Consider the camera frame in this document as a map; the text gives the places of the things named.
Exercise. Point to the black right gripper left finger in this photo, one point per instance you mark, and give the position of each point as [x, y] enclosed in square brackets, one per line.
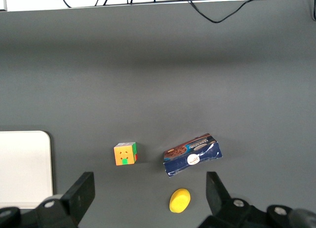
[79, 201]

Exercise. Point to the colourful puzzle cube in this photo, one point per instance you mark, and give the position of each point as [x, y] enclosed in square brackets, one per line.
[124, 155]

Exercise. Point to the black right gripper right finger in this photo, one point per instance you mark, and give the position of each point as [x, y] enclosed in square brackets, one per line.
[217, 201]

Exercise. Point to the cream plastic tray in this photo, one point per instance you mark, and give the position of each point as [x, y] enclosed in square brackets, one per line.
[24, 168]

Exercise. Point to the blue cookie box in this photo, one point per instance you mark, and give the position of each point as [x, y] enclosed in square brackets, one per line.
[192, 161]

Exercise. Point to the yellow oval sponge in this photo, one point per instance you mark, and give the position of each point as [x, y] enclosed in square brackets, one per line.
[179, 201]

